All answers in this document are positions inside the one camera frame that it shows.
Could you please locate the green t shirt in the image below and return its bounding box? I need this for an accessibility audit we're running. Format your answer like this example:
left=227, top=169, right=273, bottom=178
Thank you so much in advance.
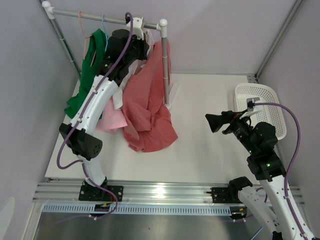
left=64, top=28, right=107, bottom=119

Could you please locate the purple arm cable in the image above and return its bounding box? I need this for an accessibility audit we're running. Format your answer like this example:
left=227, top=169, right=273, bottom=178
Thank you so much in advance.
left=56, top=11, right=133, bottom=221
left=247, top=101, right=311, bottom=236

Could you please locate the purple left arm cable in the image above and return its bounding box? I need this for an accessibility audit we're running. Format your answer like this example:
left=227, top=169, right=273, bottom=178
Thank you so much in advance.
left=56, top=11, right=133, bottom=221

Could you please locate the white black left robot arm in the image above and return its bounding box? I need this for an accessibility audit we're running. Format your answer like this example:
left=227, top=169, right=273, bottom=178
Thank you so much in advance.
left=56, top=29, right=149, bottom=201

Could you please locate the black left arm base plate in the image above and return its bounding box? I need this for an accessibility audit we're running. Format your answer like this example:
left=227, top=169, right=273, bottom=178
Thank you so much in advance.
left=78, top=185, right=124, bottom=202

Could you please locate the white perforated plastic basket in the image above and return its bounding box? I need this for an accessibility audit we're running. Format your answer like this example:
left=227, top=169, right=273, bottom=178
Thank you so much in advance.
left=234, top=83, right=287, bottom=140

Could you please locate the pink t shirt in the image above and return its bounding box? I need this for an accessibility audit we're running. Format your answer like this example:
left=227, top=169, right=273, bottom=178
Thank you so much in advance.
left=96, top=99, right=128, bottom=133

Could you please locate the blue plastic hanger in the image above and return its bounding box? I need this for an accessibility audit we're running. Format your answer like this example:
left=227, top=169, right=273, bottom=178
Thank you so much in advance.
left=101, top=14, right=109, bottom=52

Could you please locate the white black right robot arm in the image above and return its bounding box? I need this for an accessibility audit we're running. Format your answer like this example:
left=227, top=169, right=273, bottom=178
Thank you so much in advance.
left=205, top=111, right=316, bottom=240

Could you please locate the coral red t shirt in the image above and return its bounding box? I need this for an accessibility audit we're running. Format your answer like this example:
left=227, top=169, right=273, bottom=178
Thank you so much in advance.
left=122, top=41, right=178, bottom=153

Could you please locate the white t shirt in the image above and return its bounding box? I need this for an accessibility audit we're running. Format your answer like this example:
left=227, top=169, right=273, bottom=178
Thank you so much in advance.
left=112, top=29, right=155, bottom=110

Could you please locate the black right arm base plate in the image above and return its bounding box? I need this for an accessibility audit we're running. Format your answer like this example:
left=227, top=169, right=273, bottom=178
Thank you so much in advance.
left=206, top=187, right=241, bottom=204

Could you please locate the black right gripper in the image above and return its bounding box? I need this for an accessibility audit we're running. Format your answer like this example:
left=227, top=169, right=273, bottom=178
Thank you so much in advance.
left=204, top=109, right=257, bottom=155

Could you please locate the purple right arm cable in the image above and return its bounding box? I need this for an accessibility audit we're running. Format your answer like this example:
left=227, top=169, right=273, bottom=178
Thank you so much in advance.
left=247, top=101, right=311, bottom=236

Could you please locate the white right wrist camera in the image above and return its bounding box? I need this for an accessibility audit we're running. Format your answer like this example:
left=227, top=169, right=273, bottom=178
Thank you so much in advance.
left=240, top=97, right=263, bottom=119

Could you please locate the silver white clothes rack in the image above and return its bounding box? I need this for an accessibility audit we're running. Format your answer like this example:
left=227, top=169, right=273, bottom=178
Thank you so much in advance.
left=39, top=0, right=179, bottom=110

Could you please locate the white slotted cable duct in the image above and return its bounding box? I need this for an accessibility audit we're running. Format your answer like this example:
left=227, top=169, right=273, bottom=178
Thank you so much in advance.
left=42, top=203, right=245, bottom=217

